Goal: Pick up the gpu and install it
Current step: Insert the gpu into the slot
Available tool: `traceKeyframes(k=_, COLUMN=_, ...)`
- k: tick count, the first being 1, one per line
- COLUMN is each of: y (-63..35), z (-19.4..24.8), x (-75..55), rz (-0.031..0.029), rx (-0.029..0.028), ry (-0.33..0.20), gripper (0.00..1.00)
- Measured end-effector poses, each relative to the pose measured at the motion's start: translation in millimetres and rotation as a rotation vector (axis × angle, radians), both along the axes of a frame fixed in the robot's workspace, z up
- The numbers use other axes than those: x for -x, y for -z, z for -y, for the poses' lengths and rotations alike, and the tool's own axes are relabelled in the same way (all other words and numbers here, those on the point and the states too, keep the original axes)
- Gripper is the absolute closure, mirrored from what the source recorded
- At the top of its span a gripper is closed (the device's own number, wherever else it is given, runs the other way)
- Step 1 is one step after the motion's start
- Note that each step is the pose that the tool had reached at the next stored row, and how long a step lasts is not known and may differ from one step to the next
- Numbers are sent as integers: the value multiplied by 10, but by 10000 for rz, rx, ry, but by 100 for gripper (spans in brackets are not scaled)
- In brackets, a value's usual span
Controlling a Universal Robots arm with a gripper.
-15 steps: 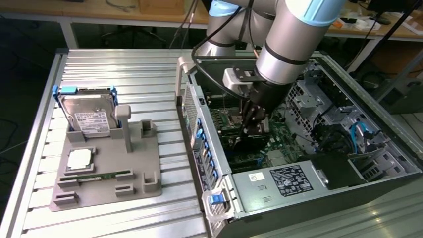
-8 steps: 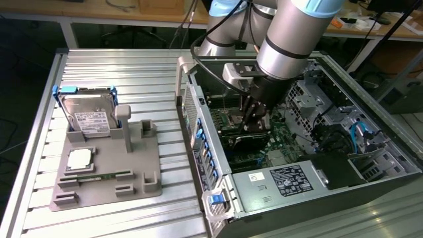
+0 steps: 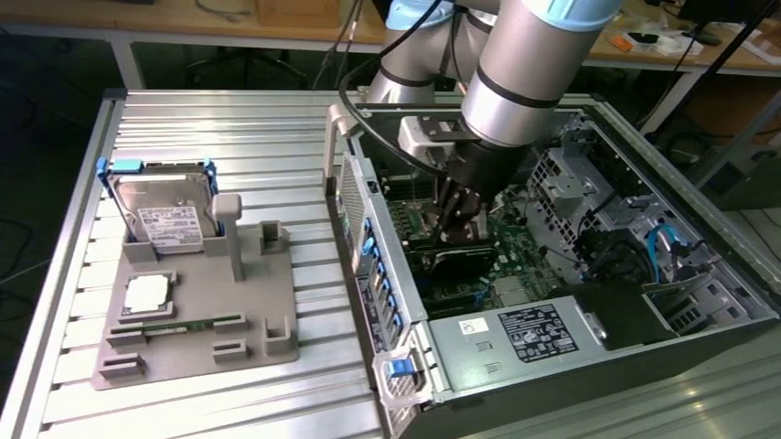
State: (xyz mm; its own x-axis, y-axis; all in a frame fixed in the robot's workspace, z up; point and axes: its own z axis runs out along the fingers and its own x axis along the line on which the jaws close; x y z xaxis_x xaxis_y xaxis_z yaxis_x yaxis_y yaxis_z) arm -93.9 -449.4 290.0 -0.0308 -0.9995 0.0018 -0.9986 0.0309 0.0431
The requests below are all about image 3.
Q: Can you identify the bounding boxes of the grey parts rack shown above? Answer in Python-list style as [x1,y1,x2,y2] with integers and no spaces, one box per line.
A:
[91,191,304,394]

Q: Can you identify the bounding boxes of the blue disk wire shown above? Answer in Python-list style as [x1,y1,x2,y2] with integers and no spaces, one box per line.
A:
[645,221,694,287]

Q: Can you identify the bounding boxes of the metal disk bay cage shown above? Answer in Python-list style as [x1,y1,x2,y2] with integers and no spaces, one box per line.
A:
[523,145,621,239]
[621,196,758,333]

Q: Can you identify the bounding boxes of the white packaging with black part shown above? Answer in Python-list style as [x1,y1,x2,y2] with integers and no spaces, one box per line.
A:
[627,30,686,57]

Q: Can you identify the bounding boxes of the open black PC case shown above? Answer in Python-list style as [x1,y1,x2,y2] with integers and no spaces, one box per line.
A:
[320,93,781,439]

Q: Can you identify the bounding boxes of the hard disk drive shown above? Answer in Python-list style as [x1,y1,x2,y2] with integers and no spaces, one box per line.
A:
[92,156,216,246]

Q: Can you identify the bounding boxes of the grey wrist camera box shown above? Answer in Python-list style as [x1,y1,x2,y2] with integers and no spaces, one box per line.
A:
[395,116,471,161]

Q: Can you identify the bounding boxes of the black box on floor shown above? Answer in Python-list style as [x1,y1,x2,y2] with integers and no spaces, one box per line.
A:
[698,148,781,212]

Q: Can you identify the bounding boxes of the black graphics card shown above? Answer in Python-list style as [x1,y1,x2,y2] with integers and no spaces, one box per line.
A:
[406,237,497,285]

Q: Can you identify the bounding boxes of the green RAM stick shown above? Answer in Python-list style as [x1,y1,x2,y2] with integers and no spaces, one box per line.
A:
[112,317,220,337]

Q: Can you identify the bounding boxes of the CPU socket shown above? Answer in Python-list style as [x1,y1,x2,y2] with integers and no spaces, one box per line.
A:
[405,200,439,237]

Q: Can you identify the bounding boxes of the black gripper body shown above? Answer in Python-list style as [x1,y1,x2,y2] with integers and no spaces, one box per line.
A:
[443,139,531,200]

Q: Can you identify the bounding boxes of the wooden desk white frame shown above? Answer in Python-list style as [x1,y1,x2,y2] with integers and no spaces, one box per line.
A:
[0,0,391,91]
[578,0,781,134]

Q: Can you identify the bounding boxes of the black camera cable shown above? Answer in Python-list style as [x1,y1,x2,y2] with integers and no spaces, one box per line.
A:
[336,0,457,177]

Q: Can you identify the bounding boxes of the silver CPU chip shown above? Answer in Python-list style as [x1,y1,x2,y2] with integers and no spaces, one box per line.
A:
[120,276,172,316]

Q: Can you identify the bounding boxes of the grey power supply unit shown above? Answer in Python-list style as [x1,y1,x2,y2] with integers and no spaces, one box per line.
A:
[426,294,611,390]

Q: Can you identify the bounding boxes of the silver hard disk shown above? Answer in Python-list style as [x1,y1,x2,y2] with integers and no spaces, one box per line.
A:
[107,169,215,256]

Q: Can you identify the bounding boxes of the black slanted rod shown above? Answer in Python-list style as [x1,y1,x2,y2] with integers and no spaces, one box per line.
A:
[633,13,770,134]

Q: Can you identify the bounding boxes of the silver chipset heatsink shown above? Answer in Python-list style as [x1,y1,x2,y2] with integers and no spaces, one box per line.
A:
[491,277,526,305]

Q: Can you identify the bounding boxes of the grey hanging cable with connector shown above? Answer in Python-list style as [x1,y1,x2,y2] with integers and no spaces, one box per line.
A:
[311,0,367,91]

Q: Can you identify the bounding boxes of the green motherboard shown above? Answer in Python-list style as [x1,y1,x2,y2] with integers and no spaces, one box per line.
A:
[383,182,550,316]

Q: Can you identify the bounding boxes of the black monitor with stand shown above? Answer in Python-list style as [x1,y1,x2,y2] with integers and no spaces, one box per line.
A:
[674,0,744,47]

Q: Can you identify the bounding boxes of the black power cable bundle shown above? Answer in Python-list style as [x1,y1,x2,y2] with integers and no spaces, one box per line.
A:
[575,228,646,280]

